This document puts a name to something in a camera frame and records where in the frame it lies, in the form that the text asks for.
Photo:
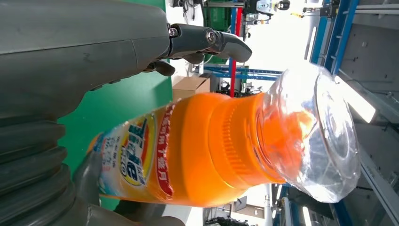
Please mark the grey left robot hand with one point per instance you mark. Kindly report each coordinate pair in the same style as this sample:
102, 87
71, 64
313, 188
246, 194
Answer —
78, 40

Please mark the red pole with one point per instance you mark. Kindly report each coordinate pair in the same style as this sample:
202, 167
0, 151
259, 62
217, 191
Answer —
236, 46

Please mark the orange detergent bottle clear cap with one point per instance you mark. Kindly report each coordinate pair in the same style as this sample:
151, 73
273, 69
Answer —
202, 149

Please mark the blue metal shelf rack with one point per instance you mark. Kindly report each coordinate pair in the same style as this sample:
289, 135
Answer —
258, 75

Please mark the green crate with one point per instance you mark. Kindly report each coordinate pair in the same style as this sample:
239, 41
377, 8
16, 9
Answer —
218, 18

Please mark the brown cardboard box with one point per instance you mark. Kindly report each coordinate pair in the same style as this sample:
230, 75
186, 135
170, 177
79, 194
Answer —
190, 89

